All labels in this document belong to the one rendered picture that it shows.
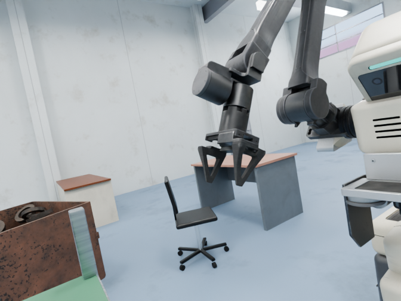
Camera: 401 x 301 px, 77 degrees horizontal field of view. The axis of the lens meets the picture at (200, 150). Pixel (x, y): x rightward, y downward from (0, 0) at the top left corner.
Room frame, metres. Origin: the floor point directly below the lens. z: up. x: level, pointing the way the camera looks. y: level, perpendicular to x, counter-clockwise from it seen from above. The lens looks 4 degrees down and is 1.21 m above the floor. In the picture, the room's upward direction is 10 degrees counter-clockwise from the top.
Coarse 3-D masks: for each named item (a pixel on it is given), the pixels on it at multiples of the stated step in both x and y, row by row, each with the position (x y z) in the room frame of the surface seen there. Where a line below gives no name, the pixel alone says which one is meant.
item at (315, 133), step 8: (328, 112) 0.64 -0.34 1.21; (336, 112) 0.65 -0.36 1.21; (320, 120) 0.65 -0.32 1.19; (328, 120) 0.65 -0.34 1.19; (336, 120) 0.64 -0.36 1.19; (312, 128) 0.68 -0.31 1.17; (320, 128) 0.66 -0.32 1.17; (328, 128) 0.65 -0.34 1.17; (336, 128) 0.66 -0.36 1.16; (312, 136) 0.71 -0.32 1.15; (320, 136) 0.69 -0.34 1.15; (328, 136) 0.68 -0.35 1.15; (336, 136) 0.66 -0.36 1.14; (344, 136) 0.64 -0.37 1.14
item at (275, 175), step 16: (208, 160) 4.06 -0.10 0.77; (224, 160) 3.67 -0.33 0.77; (272, 160) 2.87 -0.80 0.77; (288, 160) 3.05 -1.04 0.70; (224, 176) 4.19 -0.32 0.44; (256, 176) 2.78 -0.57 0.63; (272, 176) 2.88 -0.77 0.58; (288, 176) 3.03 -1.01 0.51; (208, 192) 4.00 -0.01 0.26; (224, 192) 4.16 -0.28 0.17; (272, 192) 2.86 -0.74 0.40; (288, 192) 3.00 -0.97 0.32; (272, 208) 2.84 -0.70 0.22; (288, 208) 2.98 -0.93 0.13; (272, 224) 2.81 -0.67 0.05
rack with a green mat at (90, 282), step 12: (72, 216) 0.52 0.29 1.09; (84, 216) 0.53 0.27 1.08; (72, 228) 0.52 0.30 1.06; (84, 228) 0.53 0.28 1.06; (84, 240) 0.53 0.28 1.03; (84, 252) 0.53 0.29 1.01; (84, 264) 0.52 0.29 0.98; (84, 276) 0.52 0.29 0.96; (96, 276) 0.53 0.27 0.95; (60, 288) 0.50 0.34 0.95; (72, 288) 0.49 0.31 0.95; (84, 288) 0.49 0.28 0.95; (96, 288) 0.48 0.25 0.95; (24, 300) 0.48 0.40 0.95; (36, 300) 0.47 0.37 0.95; (48, 300) 0.47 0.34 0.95; (60, 300) 0.46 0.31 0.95; (72, 300) 0.45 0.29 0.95; (84, 300) 0.44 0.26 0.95; (96, 300) 0.44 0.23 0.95; (108, 300) 0.44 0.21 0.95
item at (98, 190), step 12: (60, 180) 5.57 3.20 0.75; (72, 180) 5.06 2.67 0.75; (84, 180) 4.63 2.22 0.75; (96, 180) 4.26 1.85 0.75; (108, 180) 4.18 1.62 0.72; (60, 192) 4.85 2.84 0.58; (72, 192) 3.93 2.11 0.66; (84, 192) 4.02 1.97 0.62; (96, 192) 4.11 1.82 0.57; (108, 192) 4.21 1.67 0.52; (96, 204) 4.09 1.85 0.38; (108, 204) 4.19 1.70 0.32; (96, 216) 4.07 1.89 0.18; (108, 216) 4.17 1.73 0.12
